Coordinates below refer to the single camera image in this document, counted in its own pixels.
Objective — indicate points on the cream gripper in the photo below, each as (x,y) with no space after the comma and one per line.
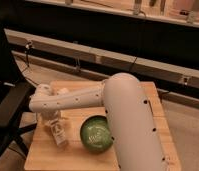
(50,118)

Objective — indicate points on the white plastic bottle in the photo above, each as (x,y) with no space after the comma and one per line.
(58,133)

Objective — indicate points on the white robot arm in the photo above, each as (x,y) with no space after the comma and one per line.
(130,119)

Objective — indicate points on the green ceramic bowl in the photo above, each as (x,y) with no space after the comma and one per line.
(95,134)

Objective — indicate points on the white rectangular block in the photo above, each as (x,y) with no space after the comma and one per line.
(63,91)

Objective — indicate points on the wooden table board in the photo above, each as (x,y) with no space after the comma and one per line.
(45,155)

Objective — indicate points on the black office chair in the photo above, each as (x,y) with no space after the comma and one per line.
(14,98)

